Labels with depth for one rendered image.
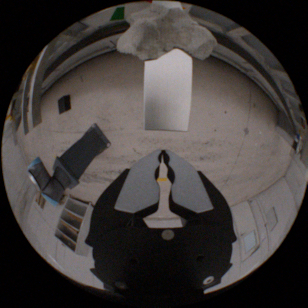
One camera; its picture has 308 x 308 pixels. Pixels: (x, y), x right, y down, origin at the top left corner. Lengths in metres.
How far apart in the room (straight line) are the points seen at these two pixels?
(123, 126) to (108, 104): 0.27
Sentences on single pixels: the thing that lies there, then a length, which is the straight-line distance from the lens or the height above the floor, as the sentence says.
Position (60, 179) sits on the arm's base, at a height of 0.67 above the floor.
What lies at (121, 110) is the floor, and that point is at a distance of 0.99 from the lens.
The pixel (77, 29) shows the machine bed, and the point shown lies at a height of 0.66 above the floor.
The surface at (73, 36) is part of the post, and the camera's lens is 0.44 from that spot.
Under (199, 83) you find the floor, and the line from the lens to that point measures 1.01.
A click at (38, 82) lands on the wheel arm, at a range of 0.26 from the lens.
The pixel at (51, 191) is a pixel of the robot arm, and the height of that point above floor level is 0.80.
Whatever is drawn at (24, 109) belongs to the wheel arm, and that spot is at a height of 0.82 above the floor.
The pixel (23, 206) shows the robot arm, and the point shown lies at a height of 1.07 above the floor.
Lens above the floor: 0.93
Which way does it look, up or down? 58 degrees down
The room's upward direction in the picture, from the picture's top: 178 degrees counter-clockwise
